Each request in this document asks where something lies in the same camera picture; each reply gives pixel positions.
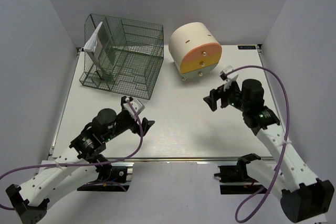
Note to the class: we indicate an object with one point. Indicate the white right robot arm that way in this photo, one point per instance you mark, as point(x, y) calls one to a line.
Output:
point(301, 193)

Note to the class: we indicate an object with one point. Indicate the Canon manual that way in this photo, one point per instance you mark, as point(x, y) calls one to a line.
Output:
point(100, 49)

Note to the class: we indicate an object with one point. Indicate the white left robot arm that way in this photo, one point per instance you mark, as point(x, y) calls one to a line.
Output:
point(81, 162)

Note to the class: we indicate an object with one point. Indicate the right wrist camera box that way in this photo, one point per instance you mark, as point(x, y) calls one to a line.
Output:
point(228, 76)

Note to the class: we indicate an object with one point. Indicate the round drawer organizer box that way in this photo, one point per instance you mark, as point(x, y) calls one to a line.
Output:
point(194, 50)

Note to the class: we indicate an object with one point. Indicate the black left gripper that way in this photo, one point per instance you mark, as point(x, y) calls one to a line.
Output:
point(146, 125)

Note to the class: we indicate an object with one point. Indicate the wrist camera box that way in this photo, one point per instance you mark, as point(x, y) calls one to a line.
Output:
point(228, 76)
point(132, 105)

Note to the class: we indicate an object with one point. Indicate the green wire mesh organizer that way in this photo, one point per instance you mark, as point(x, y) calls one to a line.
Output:
point(130, 63)

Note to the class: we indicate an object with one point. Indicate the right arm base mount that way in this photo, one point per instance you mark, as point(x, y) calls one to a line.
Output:
point(232, 175)

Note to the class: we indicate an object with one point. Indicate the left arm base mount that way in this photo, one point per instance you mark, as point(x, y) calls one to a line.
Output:
point(116, 179)

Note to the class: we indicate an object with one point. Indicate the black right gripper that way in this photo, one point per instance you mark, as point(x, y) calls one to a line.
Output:
point(214, 94)

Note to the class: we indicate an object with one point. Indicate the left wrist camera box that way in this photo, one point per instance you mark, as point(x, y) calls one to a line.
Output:
point(132, 105)

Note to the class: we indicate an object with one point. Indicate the aluminium mounting rail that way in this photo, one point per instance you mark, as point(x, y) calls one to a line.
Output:
point(182, 159)

